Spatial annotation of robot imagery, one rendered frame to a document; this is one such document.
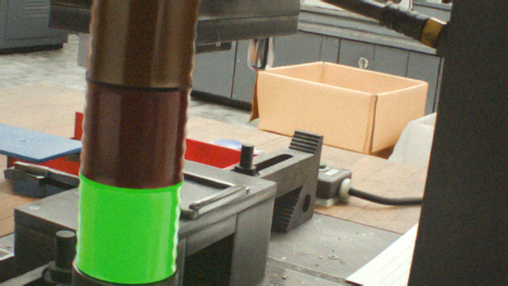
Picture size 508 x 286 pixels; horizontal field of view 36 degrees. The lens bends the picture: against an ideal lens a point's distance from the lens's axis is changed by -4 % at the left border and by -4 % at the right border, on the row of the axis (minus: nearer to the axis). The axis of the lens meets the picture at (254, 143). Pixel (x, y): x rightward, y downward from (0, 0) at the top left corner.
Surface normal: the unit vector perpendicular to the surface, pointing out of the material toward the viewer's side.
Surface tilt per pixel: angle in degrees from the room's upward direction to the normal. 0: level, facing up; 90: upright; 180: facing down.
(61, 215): 0
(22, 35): 90
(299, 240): 0
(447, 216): 90
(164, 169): 76
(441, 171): 90
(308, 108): 87
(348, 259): 0
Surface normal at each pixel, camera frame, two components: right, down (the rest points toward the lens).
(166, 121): 0.69, 0.00
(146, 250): 0.49, 0.01
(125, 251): 0.13, 0.00
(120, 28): -0.25, -0.04
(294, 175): 0.88, 0.20
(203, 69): -0.51, 0.15
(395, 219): 0.11, -0.97
